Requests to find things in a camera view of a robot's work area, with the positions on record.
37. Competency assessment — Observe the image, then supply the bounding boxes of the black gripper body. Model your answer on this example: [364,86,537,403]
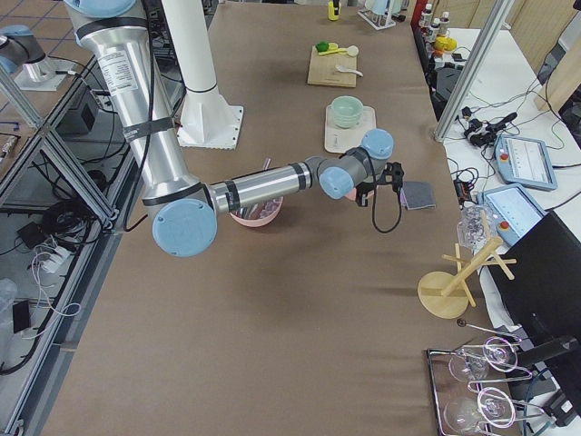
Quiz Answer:
[355,162,404,207]

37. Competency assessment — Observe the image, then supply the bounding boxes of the small pink bowl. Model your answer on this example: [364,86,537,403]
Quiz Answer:
[345,188,373,202]

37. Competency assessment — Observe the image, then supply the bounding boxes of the white ceramic spoon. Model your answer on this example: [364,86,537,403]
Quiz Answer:
[335,64,363,77]

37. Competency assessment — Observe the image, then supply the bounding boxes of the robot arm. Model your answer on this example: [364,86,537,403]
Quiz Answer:
[65,1,403,257]
[1,25,64,92]

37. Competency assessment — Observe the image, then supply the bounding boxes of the green bowl stack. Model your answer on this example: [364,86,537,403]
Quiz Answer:
[330,95,363,128]

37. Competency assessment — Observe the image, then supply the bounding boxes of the large pink ice bowl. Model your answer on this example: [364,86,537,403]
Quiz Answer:
[230,197,283,227]

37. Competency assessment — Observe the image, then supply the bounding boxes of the grey folded cloth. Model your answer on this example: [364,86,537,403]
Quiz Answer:
[400,181,437,210]

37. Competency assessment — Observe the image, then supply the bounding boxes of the cream serving tray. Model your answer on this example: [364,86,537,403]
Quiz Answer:
[324,105,377,154]

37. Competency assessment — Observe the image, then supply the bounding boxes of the wooden cutting board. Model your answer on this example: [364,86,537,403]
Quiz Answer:
[307,46,358,88]

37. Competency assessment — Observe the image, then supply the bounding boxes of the teach pendant tablet lower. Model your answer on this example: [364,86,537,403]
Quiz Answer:
[478,183,547,246]

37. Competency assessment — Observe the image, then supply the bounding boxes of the teach pendant tablet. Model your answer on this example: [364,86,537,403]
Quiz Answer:
[478,183,547,246]
[495,134,557,191]

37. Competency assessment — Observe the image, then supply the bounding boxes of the teach pendant tablet upper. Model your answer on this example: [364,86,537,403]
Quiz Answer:
[495,134,557,191]

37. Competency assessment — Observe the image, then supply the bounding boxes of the wooden cup tree stand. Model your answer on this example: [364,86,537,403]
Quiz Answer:
[417,210,517,319]

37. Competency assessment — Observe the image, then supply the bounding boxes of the green lime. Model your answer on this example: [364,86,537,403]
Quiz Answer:
[316,41,330,53]

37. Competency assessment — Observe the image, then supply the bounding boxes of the yellow bottle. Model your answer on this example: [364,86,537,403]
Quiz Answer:
[328,0,341,21]

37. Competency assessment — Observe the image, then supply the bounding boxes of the black monitor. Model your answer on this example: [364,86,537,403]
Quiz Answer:
[490,212,580,342]

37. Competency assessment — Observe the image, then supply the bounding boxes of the wine glass far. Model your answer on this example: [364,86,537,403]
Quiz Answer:
[448,336,517,382]

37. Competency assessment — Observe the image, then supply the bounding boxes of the wine glass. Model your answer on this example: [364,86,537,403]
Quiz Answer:
[444,387,517,435]
[448,336,517,382]

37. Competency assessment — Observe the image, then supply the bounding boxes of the black tray with glasses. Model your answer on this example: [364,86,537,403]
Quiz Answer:
[426,337,547,435]

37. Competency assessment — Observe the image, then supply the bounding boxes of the wine glass near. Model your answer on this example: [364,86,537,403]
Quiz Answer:
[444,387,517,435]

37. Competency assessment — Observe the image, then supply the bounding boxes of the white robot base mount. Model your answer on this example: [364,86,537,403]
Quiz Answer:
[162,0,243,150]

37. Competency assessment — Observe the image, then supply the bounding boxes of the aluminium camera post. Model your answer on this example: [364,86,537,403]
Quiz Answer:
[434,0,514,143]

